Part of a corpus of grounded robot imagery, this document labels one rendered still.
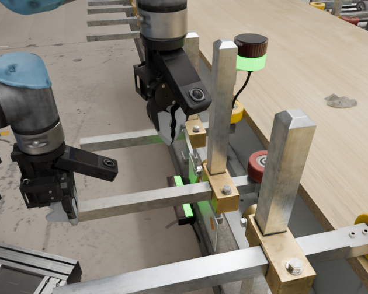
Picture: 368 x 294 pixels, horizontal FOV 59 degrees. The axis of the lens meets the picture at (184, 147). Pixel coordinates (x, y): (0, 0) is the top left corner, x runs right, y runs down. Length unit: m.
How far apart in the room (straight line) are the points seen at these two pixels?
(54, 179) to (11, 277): 0.91
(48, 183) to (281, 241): 0.40
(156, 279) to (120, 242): 1.26
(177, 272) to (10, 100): 0.33
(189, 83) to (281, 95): 0.54
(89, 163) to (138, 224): 1.19
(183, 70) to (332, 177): 0.40
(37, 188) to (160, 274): 0.28
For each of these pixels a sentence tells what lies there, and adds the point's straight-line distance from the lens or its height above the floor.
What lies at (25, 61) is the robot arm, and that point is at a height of 1.18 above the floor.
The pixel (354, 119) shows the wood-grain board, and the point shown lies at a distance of 0.97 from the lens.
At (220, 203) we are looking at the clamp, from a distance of 0.69.
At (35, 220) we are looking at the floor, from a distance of 1.95.
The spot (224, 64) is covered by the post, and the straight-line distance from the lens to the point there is 0.59.
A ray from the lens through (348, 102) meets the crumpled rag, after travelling 1.02.
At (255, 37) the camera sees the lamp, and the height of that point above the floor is 1.17.
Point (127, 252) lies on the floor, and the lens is 1.68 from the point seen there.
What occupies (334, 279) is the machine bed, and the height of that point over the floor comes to 0.72.
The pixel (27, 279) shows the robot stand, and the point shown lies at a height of 0.21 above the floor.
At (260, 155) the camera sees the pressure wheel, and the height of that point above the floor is 0.91.
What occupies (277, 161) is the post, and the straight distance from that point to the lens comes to 0.41.
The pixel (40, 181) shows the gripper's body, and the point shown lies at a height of 0.96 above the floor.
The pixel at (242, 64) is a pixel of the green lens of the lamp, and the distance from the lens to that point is 0.60.
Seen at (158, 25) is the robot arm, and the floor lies 1.21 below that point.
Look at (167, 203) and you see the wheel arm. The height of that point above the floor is 0.84.
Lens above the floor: 1.36
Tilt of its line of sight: 37 degrees down
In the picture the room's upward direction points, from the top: straight up
